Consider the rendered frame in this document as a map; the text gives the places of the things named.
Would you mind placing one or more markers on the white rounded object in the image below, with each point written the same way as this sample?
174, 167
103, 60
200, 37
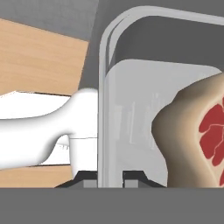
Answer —
32, 137

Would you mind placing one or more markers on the clear plastic meat container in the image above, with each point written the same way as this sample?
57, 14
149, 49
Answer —
131, 96

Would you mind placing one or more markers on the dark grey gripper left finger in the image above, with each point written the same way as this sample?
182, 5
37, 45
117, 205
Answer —
87, 180

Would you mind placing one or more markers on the raw red steak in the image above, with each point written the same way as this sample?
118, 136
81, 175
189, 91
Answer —
186, 140

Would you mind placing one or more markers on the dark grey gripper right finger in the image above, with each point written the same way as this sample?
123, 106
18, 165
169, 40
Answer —
132, 180

